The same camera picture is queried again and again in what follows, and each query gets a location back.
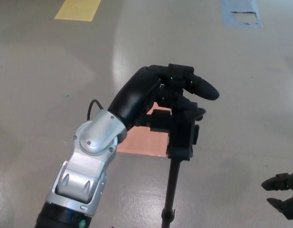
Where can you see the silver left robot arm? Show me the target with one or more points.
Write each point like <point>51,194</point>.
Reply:
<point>89,154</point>

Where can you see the orange paper sheet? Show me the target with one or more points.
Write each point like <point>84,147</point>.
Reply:
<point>146,142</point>

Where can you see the black phone stand tripod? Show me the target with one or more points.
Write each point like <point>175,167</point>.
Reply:
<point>182,142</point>

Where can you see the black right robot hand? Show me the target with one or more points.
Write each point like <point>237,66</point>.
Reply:
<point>291,183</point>

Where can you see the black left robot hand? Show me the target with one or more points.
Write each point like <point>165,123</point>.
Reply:
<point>134,92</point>

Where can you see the yellow paper sheet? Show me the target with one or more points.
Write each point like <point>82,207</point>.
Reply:
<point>77,10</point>

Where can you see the torn blue paper sheet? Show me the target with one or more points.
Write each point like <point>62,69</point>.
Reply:
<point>228,14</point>

